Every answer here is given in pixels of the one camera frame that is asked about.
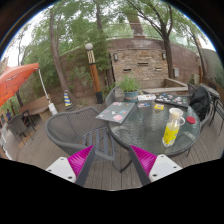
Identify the clear bottle with yellow label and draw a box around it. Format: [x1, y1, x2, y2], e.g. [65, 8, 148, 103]
[161, 111, 181, 148]

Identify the dark metal chair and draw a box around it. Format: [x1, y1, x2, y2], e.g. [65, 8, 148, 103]
[200, 83, 224, 136]

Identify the yellow card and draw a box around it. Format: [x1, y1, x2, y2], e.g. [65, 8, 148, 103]
[153, 103, 166, 111]

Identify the white mug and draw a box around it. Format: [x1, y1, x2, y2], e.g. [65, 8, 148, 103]
[168, 107, 186, 128]

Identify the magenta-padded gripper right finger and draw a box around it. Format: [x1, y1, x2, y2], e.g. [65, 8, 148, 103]
[128, 144, 184, 187]

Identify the green plant in teal pot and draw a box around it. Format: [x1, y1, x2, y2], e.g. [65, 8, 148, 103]
[117, 75, 143, 103]

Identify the wooden bench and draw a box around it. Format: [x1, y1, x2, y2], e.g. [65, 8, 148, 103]
[18, 94, 53, 123]

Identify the white printed booklet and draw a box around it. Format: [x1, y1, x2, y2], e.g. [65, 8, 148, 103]
[137, 93, 157, 102]

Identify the black laptop with stickers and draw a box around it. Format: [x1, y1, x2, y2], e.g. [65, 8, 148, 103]
[154, 93, 191, 109]

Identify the person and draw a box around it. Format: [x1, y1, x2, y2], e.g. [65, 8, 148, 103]
[4, 108, 13, 122]

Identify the black bag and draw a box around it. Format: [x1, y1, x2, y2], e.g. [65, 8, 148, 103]
[188, 85, 211, 122]

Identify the yellow and blue striped cone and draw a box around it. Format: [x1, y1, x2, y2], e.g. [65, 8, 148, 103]
[62, 89, 75, 111]

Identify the grey wicker chair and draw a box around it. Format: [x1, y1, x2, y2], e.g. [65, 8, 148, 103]
[7, 113, 36, 142]
[186, 83, 215, 130]
[104, 86, 126, 108]
[44, 106, 122, 172]

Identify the flat round red coaster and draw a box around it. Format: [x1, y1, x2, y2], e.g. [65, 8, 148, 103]
[185, 115, 197, 125]

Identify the wooden lamp post, white globe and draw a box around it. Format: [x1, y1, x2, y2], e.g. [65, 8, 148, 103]
[84, 42, 104, 105]

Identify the grey laptop with stickers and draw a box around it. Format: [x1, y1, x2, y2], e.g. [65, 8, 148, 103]
[95, 101, 137, 125]

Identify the orange patio umbrella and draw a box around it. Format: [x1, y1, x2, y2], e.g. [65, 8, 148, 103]
[0, 62, 58, 116]

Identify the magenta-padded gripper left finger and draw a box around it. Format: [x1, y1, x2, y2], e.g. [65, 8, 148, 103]
[45, 144, 97, 187]

